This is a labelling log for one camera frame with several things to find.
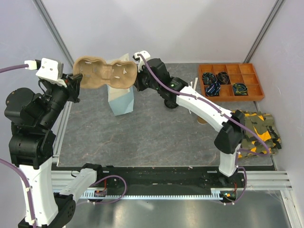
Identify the green yellow rolled tie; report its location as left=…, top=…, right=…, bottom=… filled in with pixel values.
left=232, top=83, right=248, bottom=96

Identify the purple cable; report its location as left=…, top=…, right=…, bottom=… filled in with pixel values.
left=0, top=63, right=128, bottom=226
left=136, top=53, right=271, bottom=205

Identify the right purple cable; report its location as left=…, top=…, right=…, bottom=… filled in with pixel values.
left=136, top=53, right=271, bottom=205

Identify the blue striped rolled tie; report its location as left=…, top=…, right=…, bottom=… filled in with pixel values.
left=205, top=82, right=221, bottom=96

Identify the brown cardboard cup carrier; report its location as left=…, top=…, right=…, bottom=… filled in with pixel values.
left=73, top=56, right=137, bottom=89

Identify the dark blue rolled tie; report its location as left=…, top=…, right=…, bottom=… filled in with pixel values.
left=202, top=72, right=217, bottom=85

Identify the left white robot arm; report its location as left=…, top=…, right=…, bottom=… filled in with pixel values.
left=4, top=74, right=104, bottom=228

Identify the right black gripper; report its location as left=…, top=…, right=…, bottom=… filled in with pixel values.
left=131, top=64, right=160, bottom=92

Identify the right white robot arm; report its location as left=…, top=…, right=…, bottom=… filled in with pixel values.
left=133, top=53, right=244, bottom=187

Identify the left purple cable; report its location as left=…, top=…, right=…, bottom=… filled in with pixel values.
left=0, top=63, right=128, bottom=226

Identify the orange compartment tray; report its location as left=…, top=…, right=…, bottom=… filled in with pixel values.
left=198, top=63, right=265, bottom=102

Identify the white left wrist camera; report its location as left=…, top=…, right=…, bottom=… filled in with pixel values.
left=24, top=58, right=67, bottom=87

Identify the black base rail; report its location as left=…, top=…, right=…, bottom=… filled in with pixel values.
left=71, top=163, right=247, bottom=193

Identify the white and blue paper bag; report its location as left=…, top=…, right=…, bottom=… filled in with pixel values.
left=107, top=53, right=137, bottom=116

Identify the slotted cable duct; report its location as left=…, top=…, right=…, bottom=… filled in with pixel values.
left=80, top=189, right=234, bottom=200

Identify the brown paper coffee cup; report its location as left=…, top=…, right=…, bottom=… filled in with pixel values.
left=197, top=116, right=208, bottom=124

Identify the black brown rolled tie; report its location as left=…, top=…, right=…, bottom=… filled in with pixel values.
left=217, top=71, right=230, bottom=85

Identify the camouflage folded cloth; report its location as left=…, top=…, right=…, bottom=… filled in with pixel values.
left=238, top=111, right=282, bottom=159

